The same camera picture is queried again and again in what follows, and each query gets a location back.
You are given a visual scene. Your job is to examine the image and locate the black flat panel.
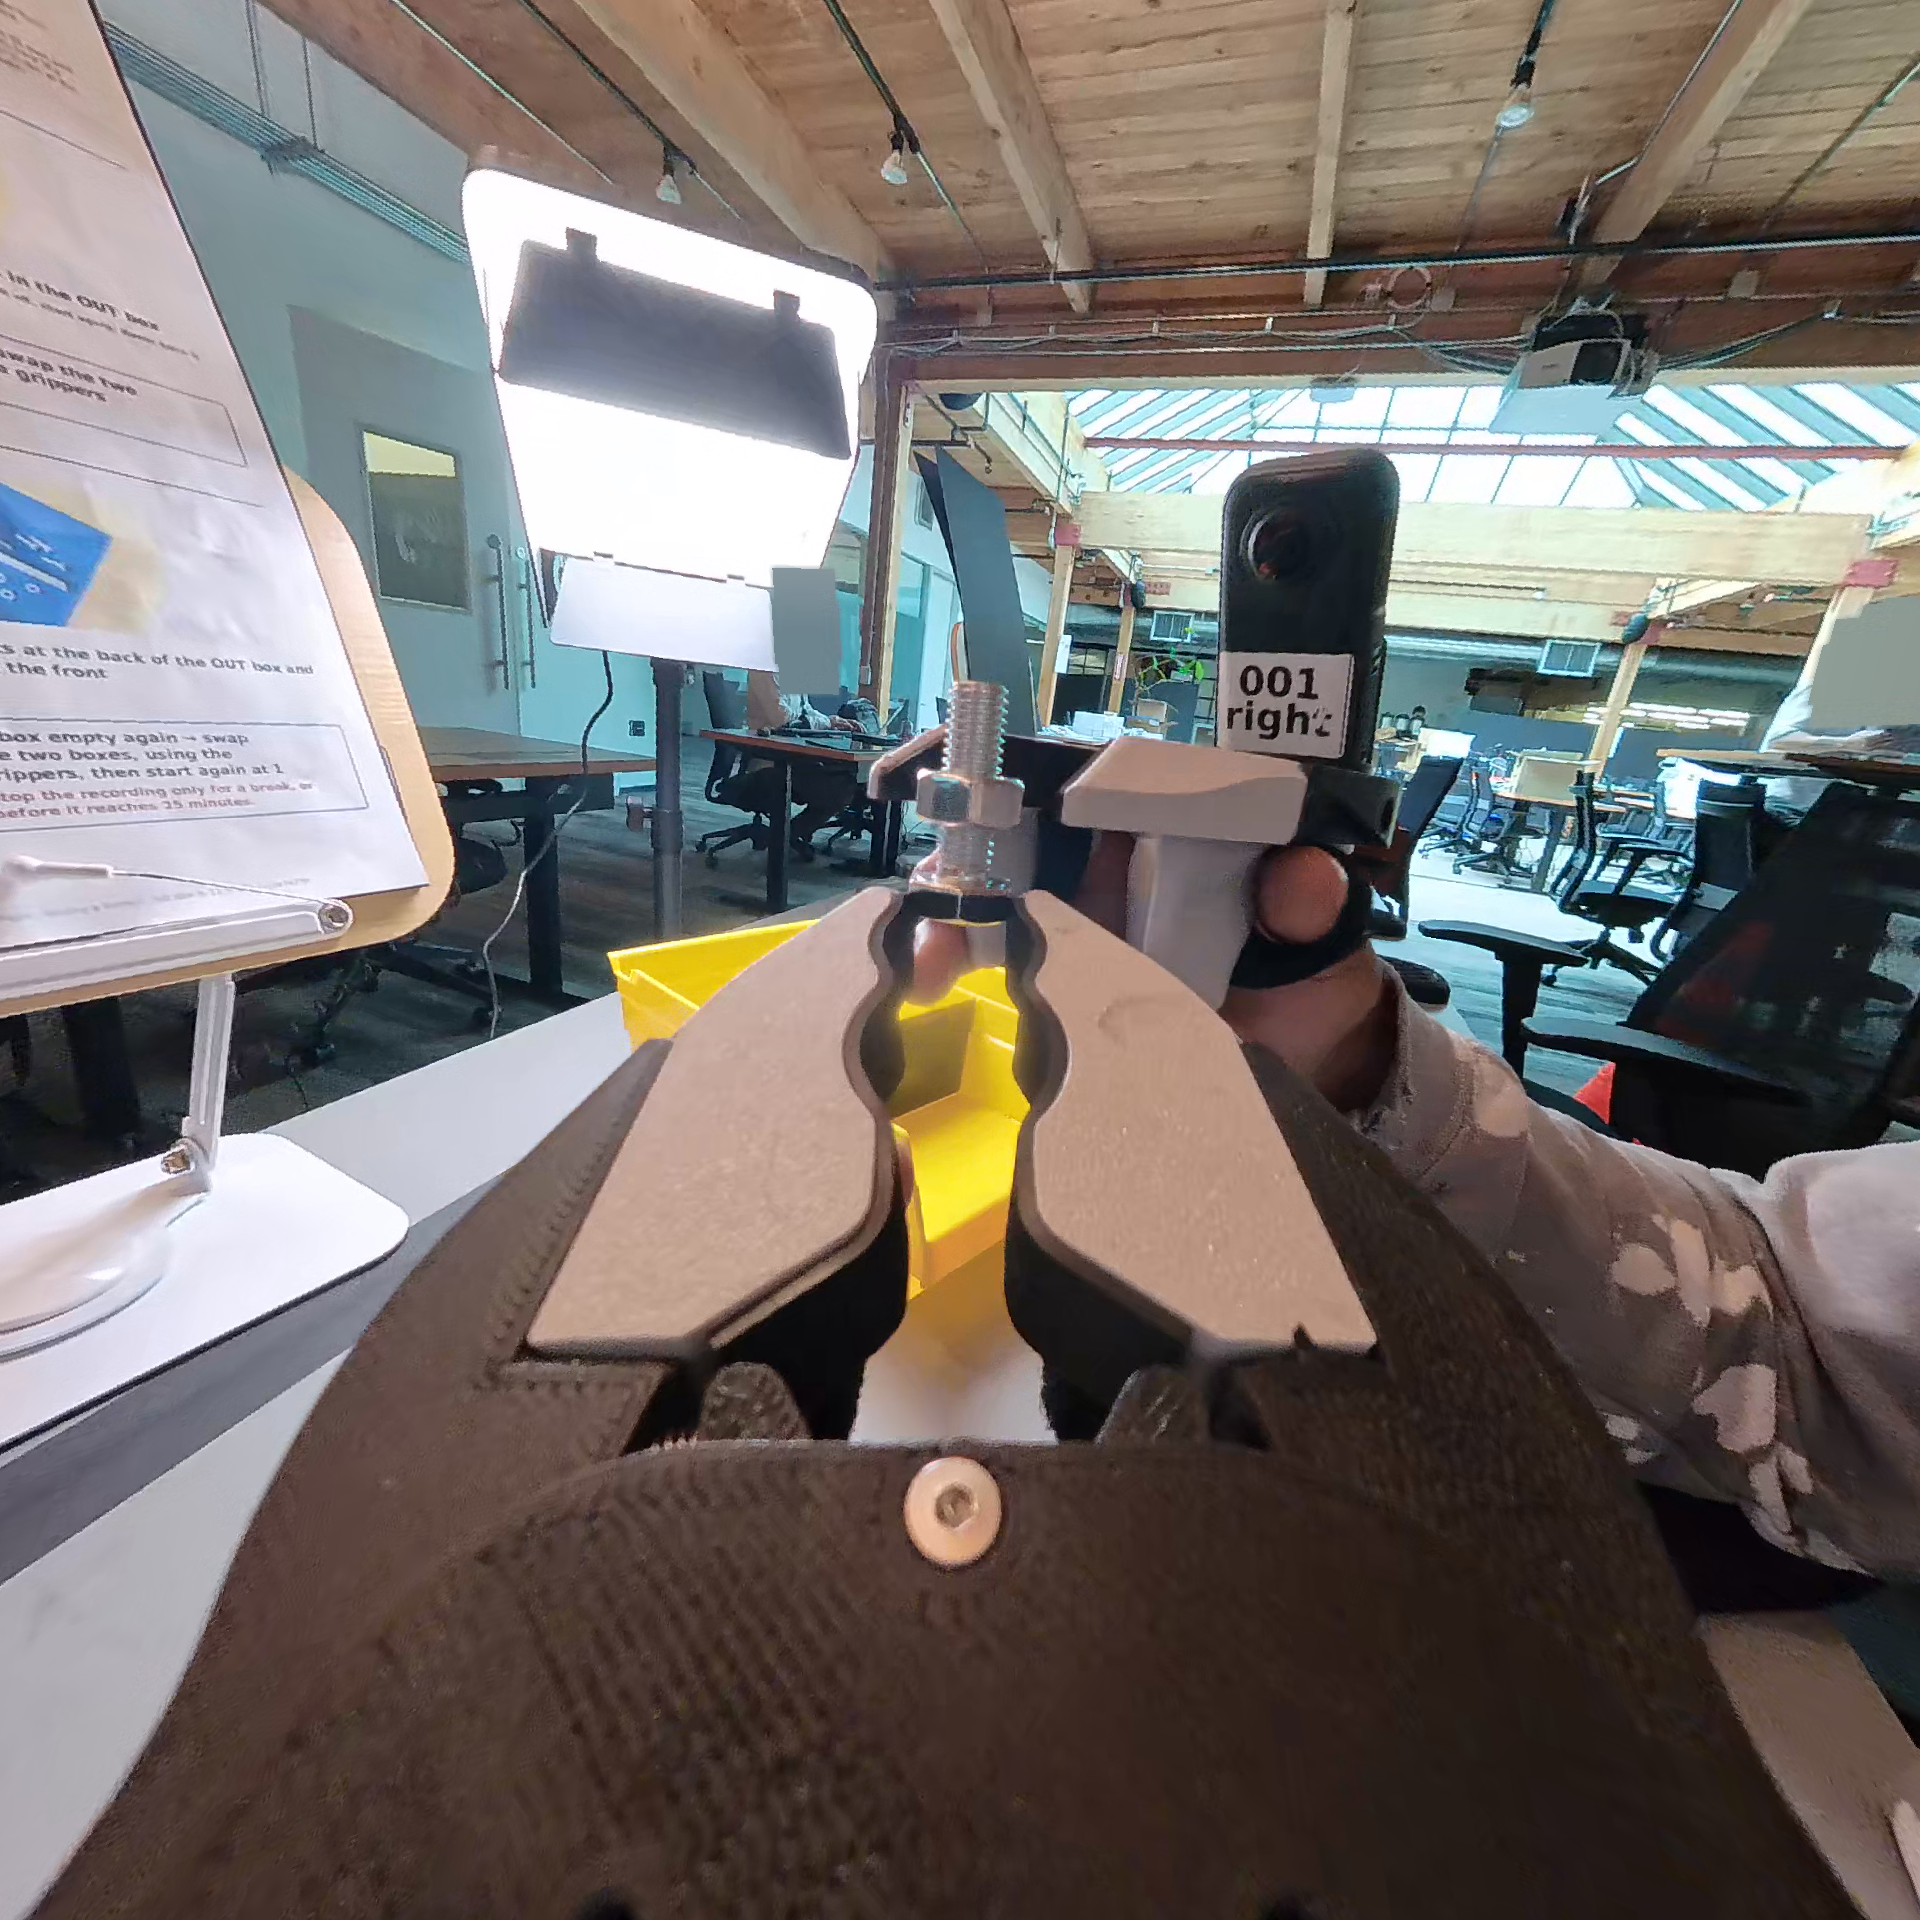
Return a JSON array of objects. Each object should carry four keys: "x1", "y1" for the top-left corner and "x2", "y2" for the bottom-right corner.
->
[{"x1": 918, "y1": 451, "x2": 1039, "y2": 736}]

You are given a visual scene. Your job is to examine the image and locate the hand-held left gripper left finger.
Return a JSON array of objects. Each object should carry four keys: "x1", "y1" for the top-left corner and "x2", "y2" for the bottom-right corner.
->
[{"x1": 526, "y1": 889, "x2": 913, "y2": 1423}]

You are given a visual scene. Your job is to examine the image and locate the wooden desk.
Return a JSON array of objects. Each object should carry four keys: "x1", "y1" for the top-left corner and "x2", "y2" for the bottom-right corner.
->
[
  {"x1": 707, "y1": 729, "x2": 903, "y2": 917},
  {"x1": 422, "y1": 729, "x2": 663, "y2": 1009}
]

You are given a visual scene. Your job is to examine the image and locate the person's right forearm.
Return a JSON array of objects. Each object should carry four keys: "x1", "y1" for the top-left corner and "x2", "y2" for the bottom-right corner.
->
[{"x1": 1367, "y1": 992, "x2": 1920, "y2": 1577}]

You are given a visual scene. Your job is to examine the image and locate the person's right hand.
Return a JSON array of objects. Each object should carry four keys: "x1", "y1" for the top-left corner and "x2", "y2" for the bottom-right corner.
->
[{"x1": 1066, "y1": 825, "x2": 1401, "y2": 1104}]

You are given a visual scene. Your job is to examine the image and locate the studio light panel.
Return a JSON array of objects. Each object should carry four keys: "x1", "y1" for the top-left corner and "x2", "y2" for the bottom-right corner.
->
[{"x1": 459, "y1": 168, "x2": 881, "y2": 933}]

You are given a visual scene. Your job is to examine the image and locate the instruction sheet stand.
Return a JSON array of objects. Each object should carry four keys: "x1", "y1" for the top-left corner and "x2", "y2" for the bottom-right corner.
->
[{"x1": 0, "y1": 0, "x2": 454, "y2": 1443}]

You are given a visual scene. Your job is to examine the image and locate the ceiling projector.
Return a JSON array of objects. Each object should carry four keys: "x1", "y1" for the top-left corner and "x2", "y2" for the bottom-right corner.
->
[{"x1": 1503, "y1": 303, "x2": 1652, "y2": 397}]

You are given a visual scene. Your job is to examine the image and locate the silver hex bolt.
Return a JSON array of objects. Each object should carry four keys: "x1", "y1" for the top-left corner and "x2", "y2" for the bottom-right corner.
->
[{"x1": 911, "y1": 680, "x2": 1040, "y2": 896}]

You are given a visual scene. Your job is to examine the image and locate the black mesh office chair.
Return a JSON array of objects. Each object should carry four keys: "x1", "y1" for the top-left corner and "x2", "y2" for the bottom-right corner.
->
[{"x1": 1426, "y1": 767, "x2": 1920, "y2": 1172}]

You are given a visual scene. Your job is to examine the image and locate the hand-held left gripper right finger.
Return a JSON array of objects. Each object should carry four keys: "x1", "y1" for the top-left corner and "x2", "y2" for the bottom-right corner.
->
[{"x1": 1007, "y1": 891, "x2": 1386, "y2": 1433}]

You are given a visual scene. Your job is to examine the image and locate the yellow plastic bin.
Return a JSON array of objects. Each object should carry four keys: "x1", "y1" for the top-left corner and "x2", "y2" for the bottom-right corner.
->
[{"x1": 610, "y1": 917, "x2": 1032, "y2": 1292}]

